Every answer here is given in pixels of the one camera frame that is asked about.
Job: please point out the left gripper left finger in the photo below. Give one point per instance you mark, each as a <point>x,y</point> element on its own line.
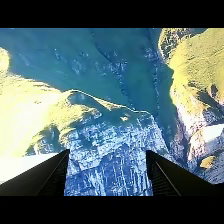
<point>36,180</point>

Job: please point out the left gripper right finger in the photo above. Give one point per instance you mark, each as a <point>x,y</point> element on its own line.
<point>180,180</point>

